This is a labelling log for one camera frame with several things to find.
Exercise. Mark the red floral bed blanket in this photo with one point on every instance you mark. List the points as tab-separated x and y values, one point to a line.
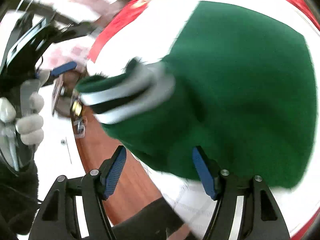
145	31

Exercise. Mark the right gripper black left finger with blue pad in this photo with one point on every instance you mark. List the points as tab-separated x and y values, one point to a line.
57	217

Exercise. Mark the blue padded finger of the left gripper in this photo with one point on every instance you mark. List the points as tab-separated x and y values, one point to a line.
54	73

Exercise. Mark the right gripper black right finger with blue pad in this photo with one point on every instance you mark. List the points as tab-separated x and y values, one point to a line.
261	216

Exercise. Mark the person's black trousers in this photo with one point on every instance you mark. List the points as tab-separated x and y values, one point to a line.
155	221

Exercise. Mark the green white varsity jacket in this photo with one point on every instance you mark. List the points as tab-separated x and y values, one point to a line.
235	82

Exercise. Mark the white gloved left hand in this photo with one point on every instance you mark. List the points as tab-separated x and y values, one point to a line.
28	127

